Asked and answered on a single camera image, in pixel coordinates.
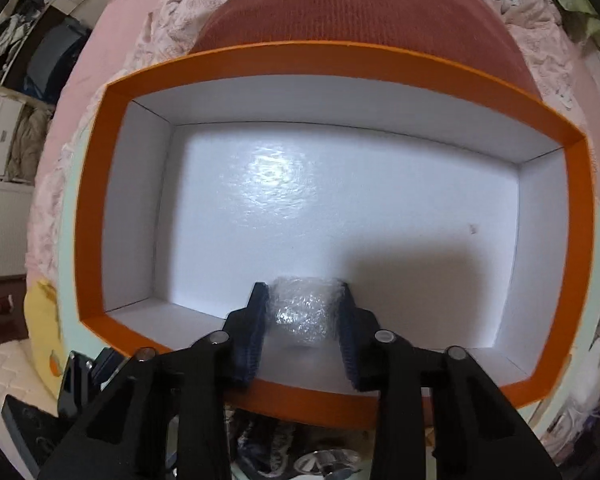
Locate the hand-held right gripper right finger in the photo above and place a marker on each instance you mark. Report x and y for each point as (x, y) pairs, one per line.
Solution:
(347, 355)

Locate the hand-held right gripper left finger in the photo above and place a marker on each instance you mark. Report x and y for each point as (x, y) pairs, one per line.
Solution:
(252, 345)

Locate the bubble wrap ball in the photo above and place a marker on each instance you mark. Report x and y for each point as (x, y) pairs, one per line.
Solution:
(302, 310)

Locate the black lace-trimmed scrunchie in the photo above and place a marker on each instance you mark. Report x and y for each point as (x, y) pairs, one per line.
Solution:
(267, 440)

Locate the orange cardboard box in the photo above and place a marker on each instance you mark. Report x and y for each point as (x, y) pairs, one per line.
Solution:
(330, 200)

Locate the dark brown card box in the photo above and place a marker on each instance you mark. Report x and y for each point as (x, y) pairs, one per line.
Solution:
(30, 427)

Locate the silver metal trinket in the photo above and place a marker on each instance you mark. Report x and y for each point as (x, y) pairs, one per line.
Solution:
(330, 462)

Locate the mint cartoon-print bed table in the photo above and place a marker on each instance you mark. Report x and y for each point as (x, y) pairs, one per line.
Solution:
(575, 360)

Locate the dark brown furniture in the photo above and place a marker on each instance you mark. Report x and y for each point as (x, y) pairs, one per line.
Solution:
(0, 310)

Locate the beige cloth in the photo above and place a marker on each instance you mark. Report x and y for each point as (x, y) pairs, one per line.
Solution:
(30, 140)

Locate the pink bed sheet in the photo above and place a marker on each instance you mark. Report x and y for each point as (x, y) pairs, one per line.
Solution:
(110, 50)

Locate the pink printed duvet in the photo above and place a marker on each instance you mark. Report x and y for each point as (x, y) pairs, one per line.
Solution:
(190, 5)

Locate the dark blue bag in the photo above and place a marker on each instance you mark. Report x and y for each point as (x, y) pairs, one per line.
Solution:
(55, 60)

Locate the red knitted cushion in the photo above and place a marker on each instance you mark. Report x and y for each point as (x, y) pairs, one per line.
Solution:
(355, 5)

